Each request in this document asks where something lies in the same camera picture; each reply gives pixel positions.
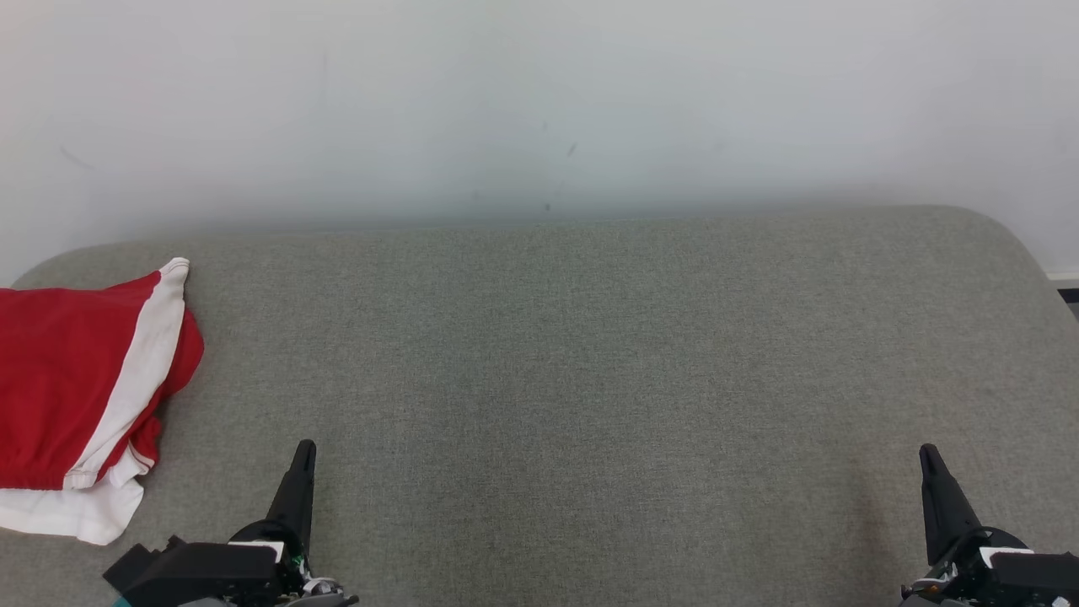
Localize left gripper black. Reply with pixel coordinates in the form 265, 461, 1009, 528
229, 439, 360, 607

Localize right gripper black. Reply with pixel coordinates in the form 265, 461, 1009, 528
898, 443, 1033, 607

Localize red shorts with white stripe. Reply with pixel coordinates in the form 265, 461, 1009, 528
0, 257, 206, 492

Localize grey fabric sofa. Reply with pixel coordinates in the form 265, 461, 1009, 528
0, 205, 1079, 607

